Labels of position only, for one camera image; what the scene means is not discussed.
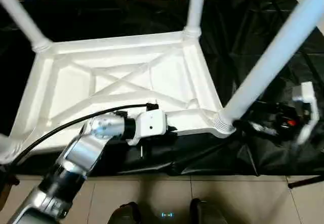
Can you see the white plastic table top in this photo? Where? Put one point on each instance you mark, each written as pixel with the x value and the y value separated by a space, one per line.
pixel 116 77

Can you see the black mat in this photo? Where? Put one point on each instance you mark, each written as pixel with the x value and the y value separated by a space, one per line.
pixel 253 41

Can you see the grey right robot foot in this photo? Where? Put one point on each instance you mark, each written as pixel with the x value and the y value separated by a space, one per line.
pixel 205 213

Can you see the grey robot foot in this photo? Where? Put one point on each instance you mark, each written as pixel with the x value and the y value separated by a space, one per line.
pixel 124 214
pixel 205 213

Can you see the grey left robot foot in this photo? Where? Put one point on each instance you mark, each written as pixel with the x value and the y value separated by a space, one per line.
pixel 124 214

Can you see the flat brown cardboard sheet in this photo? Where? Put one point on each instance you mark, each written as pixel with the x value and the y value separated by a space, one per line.
pixel 5 193

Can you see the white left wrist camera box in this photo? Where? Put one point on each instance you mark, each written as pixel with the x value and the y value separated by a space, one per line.
pixel 151 123

